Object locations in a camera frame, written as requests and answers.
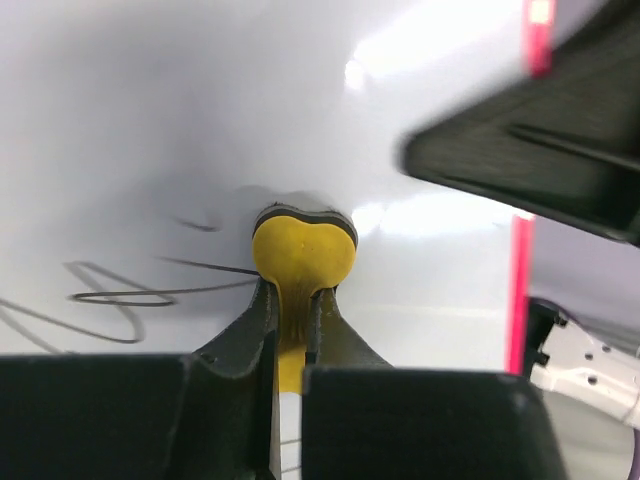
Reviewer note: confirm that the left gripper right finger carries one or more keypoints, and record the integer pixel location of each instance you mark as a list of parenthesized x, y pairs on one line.
[(363, 419)]

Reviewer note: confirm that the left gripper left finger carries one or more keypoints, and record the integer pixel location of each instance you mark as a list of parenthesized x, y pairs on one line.
[(208, 414)]

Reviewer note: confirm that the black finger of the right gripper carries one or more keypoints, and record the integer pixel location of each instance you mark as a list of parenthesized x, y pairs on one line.
[(564, 146)]

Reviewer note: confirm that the yellow whiteboard eraser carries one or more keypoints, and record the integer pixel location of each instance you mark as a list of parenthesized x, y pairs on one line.
[(300, 252)]

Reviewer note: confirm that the red framed whiteboard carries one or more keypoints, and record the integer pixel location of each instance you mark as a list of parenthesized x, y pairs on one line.
[(141, 139)]

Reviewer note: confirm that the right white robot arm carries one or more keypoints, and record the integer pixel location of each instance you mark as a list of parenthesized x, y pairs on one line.
[(562, 357)]

